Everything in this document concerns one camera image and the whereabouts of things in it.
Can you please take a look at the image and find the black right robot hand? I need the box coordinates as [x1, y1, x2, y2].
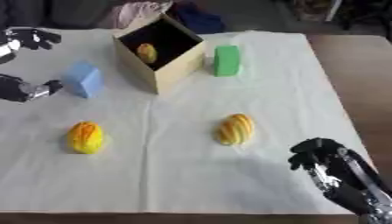
[286, 137, 392, 217]

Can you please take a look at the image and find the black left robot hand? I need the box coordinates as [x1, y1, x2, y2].
[0, 26, 67, 103]

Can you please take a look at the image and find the tan cardboard box black inside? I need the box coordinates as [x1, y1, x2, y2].
[111, 12, 208, 95]

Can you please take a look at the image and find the light blue block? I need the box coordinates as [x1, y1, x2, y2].
[62, 59, 106, 100]

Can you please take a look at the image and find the pink cloth bundle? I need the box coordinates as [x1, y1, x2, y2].
[98, 1, 175, 30]

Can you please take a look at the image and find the yellow orange toy fruit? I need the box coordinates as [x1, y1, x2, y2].
[64, 120, 106, 155]

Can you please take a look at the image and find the small yellow toy fruit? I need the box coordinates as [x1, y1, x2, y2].
[135, 43, 159, 65]

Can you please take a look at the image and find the yellow striped toy fruit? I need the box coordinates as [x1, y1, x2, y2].
[215, 113, 256, 146]

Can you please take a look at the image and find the dark blue bag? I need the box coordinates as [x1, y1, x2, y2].
[170, 2, 227, 35]

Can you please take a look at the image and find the green block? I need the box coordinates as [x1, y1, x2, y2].
[211, 45, 244, 78]

